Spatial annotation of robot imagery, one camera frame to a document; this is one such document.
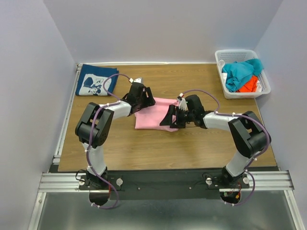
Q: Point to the folded blue printed t-shirt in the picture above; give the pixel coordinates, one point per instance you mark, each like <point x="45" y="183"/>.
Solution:
<point x="91" y="79"/>

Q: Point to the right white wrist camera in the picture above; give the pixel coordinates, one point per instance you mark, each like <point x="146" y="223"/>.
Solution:
<point x="182" y="103"/>

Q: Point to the white plastic basket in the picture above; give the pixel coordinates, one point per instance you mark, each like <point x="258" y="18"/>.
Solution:
<point x="240" y="55"/>

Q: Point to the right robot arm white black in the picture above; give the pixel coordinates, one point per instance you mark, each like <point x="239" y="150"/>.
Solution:
<point x="249" y="135"/>

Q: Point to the pink t-shirt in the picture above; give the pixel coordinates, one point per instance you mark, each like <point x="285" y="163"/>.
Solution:
<point x="152" y="116"/>

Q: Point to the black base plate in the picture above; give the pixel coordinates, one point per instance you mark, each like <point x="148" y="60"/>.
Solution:
<point x="161" y="185"/>

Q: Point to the teal t-shirt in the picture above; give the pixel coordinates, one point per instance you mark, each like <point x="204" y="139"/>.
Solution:
<point x="239" y="73"/>

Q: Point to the aluminium frame rail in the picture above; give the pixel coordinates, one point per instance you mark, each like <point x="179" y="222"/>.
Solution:
<point x="56" y="182"/>

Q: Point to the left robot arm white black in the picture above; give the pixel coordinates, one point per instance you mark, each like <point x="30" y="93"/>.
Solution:
<point x="95" y="123"/>

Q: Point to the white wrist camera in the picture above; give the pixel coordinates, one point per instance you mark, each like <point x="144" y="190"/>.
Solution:
<point x="182" y="103"/>
<point x="137" y="80"/>

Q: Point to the orange t-shirt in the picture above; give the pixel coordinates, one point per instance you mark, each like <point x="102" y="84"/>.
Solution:
<point x="250" y="86"/>

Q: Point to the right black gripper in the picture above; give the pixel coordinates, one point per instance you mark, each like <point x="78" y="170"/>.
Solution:
<point x="180" y="115"/>

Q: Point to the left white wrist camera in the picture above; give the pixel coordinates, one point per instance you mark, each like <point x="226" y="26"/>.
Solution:
<point x="137" y="80"/>

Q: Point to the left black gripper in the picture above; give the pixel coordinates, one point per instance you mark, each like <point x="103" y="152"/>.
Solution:
<point x="146" y="97"/>

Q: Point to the white garment in basket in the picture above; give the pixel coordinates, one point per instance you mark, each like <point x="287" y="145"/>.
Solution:
<point x="223" y="75"/>

